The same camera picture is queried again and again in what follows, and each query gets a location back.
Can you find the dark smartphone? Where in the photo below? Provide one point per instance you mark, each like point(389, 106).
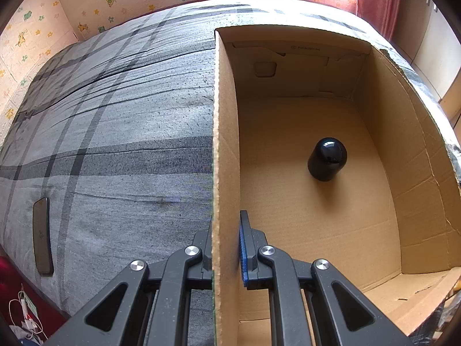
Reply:
point(41, 238)

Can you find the pink curtain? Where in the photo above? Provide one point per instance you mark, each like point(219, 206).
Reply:
point(378, 0)

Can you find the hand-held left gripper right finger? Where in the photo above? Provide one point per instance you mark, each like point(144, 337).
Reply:
point(244, 256)

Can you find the cardboard box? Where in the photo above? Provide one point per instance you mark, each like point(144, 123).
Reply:
point(306, 223)

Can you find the black round-top capsule device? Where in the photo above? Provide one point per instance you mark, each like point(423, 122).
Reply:
point(326, 162)

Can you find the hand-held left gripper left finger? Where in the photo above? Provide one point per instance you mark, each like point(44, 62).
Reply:
point(202, 259)

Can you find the grey plaid bedsheet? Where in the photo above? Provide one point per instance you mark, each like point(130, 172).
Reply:
point(126, 133)

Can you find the beige wardrobe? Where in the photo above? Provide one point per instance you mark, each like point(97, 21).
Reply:
point(432, 54)

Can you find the red cloth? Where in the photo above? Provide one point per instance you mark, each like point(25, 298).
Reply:
point(14, 281)

